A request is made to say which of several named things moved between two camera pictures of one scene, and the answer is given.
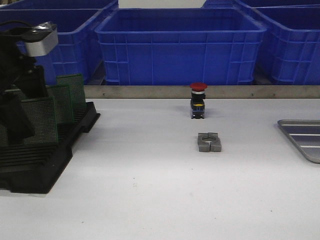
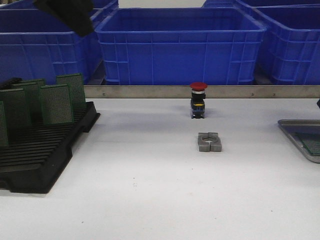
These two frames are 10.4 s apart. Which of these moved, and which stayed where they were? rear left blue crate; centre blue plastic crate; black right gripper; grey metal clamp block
Moved: black right gripper
Stayed: centre blue plastic crate; grey metal clamp block; rear left blue crate
